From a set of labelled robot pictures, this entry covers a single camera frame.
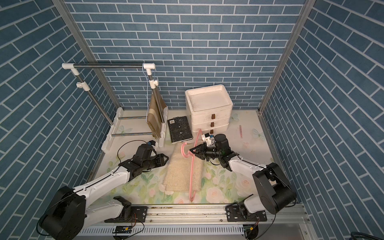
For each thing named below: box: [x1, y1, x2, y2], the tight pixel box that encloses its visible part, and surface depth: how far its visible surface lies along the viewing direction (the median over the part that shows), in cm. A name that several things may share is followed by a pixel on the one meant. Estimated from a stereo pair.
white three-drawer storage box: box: [185, 84, 233, 135], surface depth 96 cm
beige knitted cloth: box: [163, 142, 205, 193], surface depth 84 cm
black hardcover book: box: [167, 116, 194, 144], surface depth 107 cm
